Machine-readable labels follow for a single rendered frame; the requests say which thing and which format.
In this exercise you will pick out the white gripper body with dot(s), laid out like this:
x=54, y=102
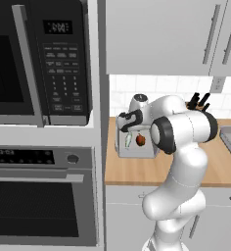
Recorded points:
x=123, y=124

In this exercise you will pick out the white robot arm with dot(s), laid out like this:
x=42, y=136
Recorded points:
x=182, y=143

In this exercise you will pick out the white green fish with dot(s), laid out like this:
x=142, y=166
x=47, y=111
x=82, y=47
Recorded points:
x=128, y=140

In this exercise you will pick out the red bell pepper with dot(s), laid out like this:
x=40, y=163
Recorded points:
x=140, y=140

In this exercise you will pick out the clear grey tupperware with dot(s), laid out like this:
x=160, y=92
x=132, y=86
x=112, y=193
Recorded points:
x=137, y=152

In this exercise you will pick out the grey tall appliance cabinet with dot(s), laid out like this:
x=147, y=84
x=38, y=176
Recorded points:
x=100, y=163

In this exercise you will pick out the grey oven knob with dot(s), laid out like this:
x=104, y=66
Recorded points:
x=73, y=158

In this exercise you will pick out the grey drawer front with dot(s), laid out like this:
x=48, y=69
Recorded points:
x=221, y=196
x=124, y=195

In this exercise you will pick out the knife block with black knives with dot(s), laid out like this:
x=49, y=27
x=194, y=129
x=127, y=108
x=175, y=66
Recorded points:
x=196, y=99

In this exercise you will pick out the black microwave oven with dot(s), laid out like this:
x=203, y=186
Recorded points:
x=60, y=65

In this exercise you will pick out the grey base cupboard door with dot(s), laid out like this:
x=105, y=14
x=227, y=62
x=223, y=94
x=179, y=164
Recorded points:
x=218, y=228
x=124, y=228

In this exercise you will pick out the steel built-in oven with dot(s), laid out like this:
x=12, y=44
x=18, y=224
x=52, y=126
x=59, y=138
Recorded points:
x=39, y=202

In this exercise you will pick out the wide grey wall cupboard door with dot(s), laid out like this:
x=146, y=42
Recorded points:
x=153, y=36

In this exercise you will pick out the grey wall socket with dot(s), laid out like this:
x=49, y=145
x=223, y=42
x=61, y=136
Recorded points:
x=217, y=85

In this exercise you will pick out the narrow grey wall cupboard door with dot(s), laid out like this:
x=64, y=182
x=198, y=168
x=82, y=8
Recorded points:
x=226, y=70

